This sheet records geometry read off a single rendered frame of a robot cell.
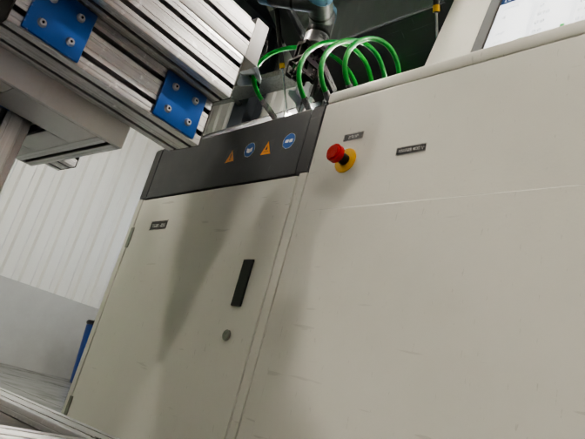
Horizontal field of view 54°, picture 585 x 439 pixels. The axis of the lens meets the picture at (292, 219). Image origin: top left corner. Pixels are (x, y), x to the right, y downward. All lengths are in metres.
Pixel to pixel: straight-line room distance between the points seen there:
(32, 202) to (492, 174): 7.59
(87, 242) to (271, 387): 7.63
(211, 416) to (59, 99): 0.62
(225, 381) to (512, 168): 0.64
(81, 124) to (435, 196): 0.59
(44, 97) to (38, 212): 7.26
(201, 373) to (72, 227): 7.31
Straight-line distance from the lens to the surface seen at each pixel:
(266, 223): 1.20
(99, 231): 8.63
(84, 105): 1.04
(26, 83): 1.00
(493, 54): 1.05
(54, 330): 8.41
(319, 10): 1.75
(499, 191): 0.89
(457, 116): 1.01
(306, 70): 1.70
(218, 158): 1.47
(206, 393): 1.18
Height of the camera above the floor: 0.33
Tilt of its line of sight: 18 degrees up
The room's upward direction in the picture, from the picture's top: 15 degrees clockwise
